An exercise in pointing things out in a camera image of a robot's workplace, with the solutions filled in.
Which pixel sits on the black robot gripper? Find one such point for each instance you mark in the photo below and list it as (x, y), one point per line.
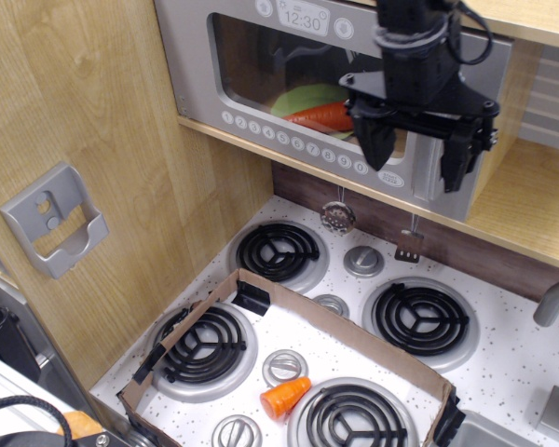
(420, 89)

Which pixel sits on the silver toy microwave door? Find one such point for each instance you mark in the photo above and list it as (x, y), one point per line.
(230, 60)

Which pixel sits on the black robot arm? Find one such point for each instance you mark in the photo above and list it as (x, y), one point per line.
(422, 22)

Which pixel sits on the orange toy carrot in microwave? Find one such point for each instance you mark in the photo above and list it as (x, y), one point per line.
(327, 118)

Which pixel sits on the hanging small spatula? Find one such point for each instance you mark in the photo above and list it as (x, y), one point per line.
(410, 243)

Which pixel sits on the hanging metal strainer spoon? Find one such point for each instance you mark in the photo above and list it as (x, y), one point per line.
(337, 216)

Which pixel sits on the green toy plate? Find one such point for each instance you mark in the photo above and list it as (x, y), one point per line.
(304, 97)

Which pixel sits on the grey stove knob back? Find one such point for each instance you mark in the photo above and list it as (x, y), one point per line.
(364, 262)

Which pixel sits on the grey stove knob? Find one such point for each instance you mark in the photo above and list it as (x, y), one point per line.
(333, 303)
(283, 366)
(237, 430)
(364, 262)

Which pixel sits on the back left black burner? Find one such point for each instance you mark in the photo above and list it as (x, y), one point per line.
(285, 252)

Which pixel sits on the black burner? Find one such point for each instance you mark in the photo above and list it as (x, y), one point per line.
(350, 411)
(285, 252)
(211, 359)
(426, 318)

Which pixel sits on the back right black burner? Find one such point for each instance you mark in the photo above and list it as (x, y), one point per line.
(426, 318)

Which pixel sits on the grey stove knob middle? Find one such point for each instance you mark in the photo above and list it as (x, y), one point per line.
(333, 303)

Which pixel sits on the grey stove knob front centre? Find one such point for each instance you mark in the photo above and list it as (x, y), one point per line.
(283, 366)

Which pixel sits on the front right black burner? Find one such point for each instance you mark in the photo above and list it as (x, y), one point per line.
(350, 411)

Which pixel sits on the brown cardboard tray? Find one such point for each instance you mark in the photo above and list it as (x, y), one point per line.
(333, 347)

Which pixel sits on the orange carrot piece on stove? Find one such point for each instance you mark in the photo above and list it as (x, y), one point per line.
(280, 399)

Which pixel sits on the silver toy sink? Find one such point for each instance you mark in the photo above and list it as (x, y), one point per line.
(541, 430)

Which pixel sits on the front left black burner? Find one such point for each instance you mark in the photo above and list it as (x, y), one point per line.
(211, 359)

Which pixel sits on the grey wall phone holder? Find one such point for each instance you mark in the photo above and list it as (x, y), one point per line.
(46, 204)

